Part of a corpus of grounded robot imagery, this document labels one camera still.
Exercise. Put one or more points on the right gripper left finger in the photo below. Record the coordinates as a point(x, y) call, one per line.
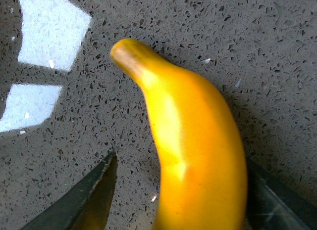
point(86, 206)

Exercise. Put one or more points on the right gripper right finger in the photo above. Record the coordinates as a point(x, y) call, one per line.
point(273, 206)

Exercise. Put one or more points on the yellow banana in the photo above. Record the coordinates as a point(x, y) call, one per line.
point(203, 173)

